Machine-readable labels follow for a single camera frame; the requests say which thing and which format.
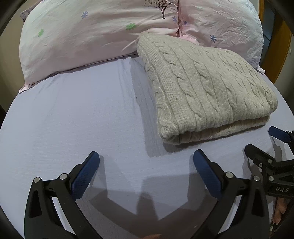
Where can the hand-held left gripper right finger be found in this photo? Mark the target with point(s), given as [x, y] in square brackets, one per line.
[206, 171]

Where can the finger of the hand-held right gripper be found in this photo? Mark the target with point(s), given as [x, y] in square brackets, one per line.
[257, 156]
[279, 134]

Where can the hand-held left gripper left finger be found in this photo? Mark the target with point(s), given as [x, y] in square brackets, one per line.
[83, 174]

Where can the person's right hand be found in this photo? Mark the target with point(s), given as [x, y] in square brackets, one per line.
[280, 210]

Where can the lavender bed sheet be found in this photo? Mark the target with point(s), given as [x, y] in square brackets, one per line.
[80, 119]

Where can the pink floral pillow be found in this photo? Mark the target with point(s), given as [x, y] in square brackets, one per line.
[91, 32]
[220, 25]

